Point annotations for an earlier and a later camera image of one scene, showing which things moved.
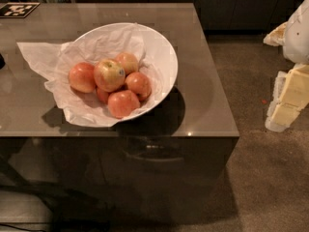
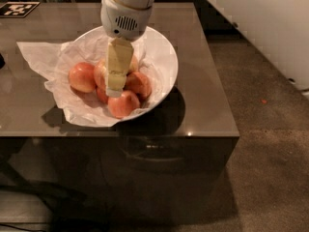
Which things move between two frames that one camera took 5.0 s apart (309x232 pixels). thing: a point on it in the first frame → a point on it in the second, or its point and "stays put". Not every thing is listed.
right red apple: x=139 y=84 stays put
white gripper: x=297 y=38 → x=124 y=20
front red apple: x=122 y=103 stays put
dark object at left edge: x=2 y=62 stays put
